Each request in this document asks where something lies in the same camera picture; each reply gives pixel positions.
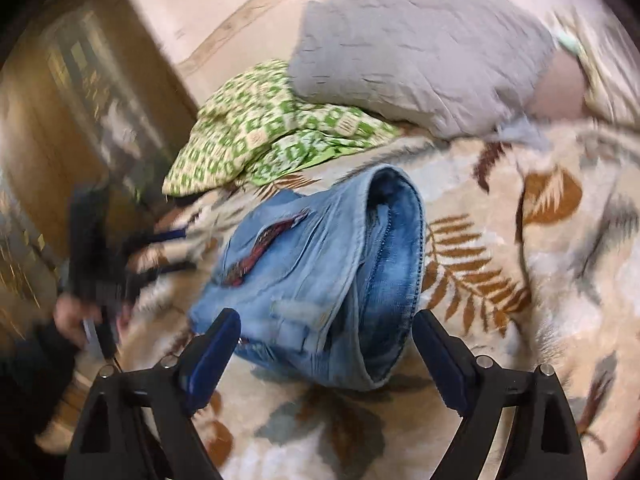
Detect wooden wardrobe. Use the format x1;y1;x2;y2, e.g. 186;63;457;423
1;0;196;344

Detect grey quilted pillow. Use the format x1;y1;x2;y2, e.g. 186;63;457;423
288;0;555;139

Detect cream crumpled cloth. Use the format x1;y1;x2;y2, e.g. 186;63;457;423
549;8;639;131

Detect green patterned pillow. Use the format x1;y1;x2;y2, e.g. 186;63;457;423
162;58;400;197

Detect beige leaf-print fleece blanket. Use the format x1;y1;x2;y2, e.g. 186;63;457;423
34;119;640;480

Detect person's left hand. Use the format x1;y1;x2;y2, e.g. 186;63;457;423
53;294;103;349

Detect blue denim jeans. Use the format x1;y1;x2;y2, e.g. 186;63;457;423
189;165;424;391

